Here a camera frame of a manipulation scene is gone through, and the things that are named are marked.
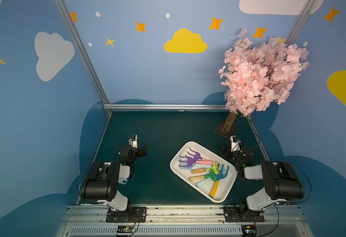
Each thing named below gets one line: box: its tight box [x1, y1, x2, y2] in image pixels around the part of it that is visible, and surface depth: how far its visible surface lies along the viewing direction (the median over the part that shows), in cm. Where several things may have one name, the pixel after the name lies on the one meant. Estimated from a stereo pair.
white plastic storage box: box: [170, 141, 238, 204], surface depth 90 cm
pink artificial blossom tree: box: [214, 29, 310, 138], surface depth 68 cm
